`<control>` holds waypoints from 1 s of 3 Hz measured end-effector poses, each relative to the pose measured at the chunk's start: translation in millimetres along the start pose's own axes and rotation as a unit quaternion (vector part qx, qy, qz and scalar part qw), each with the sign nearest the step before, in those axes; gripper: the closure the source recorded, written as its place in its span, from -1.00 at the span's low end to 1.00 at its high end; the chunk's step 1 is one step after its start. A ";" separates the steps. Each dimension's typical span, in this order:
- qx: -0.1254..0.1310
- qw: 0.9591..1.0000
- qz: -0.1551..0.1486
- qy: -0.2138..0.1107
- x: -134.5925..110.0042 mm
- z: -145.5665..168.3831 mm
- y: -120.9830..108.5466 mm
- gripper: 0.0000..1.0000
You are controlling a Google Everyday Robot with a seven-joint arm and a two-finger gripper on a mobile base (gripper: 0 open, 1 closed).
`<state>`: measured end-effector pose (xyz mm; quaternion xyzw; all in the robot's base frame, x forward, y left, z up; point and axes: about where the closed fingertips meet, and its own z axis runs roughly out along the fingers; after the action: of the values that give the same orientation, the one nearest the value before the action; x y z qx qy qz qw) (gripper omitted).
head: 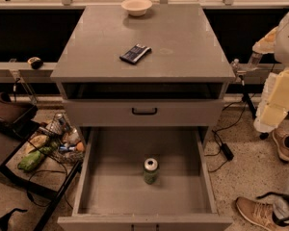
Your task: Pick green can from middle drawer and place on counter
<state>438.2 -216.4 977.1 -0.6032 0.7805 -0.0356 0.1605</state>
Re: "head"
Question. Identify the green soda can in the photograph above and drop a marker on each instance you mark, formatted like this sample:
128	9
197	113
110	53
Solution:
151	168

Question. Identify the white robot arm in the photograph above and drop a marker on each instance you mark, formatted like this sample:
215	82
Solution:
274	104

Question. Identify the grey drawer cabinet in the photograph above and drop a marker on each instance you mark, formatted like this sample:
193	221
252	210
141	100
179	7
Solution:
186	61

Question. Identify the closed grey top drawer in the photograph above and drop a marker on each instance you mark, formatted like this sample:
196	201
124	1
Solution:
118	113

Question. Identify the silver can in basket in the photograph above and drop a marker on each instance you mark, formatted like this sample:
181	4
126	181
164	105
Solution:
63	122

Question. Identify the open grey middle drawer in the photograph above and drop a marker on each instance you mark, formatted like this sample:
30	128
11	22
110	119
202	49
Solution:
112	194

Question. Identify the black power adapter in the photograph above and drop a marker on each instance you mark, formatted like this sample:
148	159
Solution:
227	152

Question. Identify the white paper bowl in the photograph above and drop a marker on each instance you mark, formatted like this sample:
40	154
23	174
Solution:
136	7

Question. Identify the beige snack bag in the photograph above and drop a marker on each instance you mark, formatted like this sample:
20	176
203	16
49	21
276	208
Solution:
35	143

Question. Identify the yellow black tape measure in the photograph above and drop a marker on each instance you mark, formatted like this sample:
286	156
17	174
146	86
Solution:
35	63

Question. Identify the clear plastic water bottle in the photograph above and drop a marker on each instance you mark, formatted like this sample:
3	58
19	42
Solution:
254	61

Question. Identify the black tripod stand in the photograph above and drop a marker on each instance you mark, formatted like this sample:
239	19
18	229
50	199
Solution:
240	73

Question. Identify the green snack bag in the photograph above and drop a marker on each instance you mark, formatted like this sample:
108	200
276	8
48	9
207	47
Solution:
36	155

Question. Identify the dark brown chair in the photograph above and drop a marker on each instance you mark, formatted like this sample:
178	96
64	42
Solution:
14	115

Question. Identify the tan sneaker upper right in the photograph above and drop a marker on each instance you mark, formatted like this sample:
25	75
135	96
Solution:
281	139

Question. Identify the tan sneaker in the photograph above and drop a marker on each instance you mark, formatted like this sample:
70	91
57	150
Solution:
259	214
281	139

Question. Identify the tan sneaker near bottom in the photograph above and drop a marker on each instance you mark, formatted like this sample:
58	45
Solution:
259	214

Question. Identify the black drawer handle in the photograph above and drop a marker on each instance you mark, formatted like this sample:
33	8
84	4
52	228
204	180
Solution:
144	112

